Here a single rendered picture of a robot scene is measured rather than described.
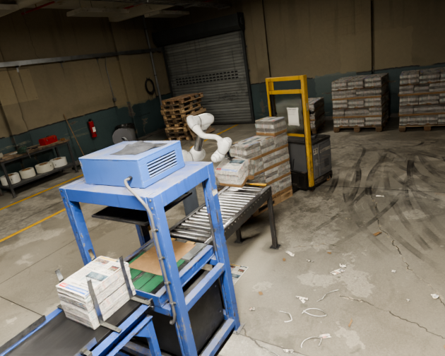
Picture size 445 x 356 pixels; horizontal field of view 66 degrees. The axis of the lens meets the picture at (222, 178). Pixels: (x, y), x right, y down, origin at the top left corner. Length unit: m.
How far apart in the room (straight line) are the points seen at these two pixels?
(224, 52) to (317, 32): 3.10
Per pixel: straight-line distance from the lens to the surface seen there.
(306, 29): 11.14
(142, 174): 2.29
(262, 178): 5.11
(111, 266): 2.54
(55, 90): 10.77
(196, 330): 2.93
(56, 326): 2.67
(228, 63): 12.19
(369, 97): 9.18
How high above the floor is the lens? 2.27
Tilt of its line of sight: 19 degrees down
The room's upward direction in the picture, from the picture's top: 9 degrees counter-clockwise
